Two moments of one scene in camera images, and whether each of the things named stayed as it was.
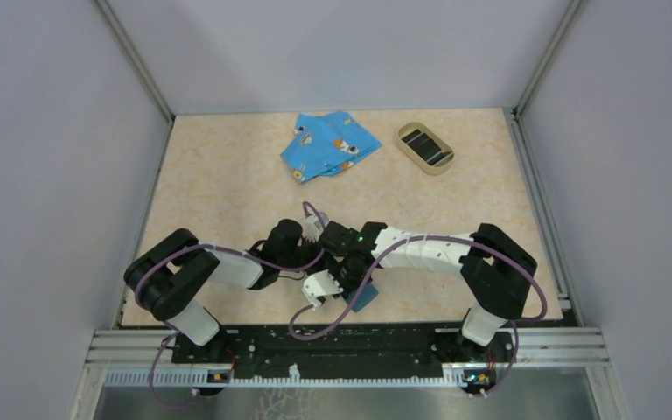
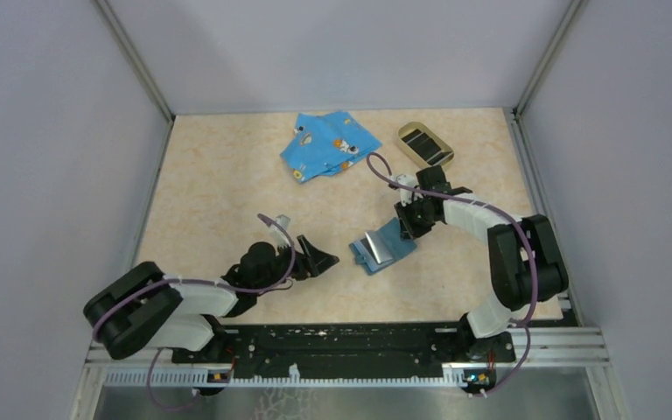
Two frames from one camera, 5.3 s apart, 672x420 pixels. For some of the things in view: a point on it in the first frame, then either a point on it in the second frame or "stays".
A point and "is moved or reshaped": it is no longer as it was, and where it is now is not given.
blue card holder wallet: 365,297 is moved or reshaped
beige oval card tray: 425,150 stays
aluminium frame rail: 144,358 stays
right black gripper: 347,289 to 403,213
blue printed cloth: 324,143 stays
